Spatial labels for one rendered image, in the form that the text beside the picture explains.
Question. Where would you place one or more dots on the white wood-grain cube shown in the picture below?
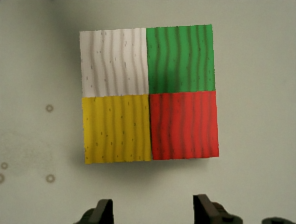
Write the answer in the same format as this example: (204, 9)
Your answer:
(114, 62)

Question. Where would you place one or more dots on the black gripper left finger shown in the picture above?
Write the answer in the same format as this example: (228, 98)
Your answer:
(102, 214)

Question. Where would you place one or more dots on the red cube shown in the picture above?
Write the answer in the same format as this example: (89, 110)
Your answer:
(184, 125)

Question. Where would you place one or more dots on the yellow cube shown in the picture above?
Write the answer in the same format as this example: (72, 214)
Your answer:
(116, 129)

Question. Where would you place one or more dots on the green cube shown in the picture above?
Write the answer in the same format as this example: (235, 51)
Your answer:
(180, 59)

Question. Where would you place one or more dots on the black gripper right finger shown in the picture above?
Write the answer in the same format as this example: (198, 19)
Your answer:
(207, 212)

